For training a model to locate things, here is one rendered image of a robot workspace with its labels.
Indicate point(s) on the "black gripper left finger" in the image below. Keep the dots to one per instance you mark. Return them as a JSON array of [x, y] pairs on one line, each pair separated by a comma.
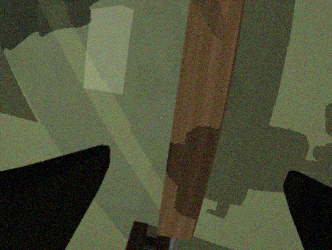
[[41, 205]]

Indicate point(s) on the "brown wooden board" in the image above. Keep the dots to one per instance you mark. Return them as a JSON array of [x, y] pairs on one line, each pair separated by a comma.
[[209, 54]]

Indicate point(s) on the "brown wooden post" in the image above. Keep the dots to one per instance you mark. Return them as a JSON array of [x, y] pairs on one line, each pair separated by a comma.
[[139, 241]]

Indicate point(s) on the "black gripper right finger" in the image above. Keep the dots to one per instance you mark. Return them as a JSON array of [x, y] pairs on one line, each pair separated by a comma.
[[310, 204]]

